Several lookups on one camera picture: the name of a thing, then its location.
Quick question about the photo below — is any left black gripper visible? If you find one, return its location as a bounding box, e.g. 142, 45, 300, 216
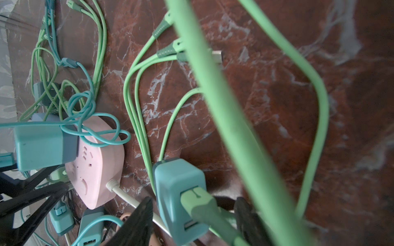
1, 166, 69, 246

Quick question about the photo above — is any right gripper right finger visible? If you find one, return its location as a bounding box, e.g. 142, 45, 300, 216
234, 197, 273, 246

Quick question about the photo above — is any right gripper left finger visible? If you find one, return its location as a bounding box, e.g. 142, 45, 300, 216
105, 197, 153, 246

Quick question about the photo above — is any teal charger pair pink strip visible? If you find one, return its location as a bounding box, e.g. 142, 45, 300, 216
153, 158, 210, 246

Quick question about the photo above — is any pink power strip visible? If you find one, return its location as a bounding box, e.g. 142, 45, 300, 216
64, 115, 125, 210

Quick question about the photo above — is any white power strip cord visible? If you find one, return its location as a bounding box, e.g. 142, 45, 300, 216
105, 179, 171, 237

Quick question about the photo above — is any teal usb cable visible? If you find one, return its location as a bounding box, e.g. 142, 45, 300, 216
0, 0, 131, 147

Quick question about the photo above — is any green usb cable bundle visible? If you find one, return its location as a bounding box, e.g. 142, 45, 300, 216
18, 0, 330, 246

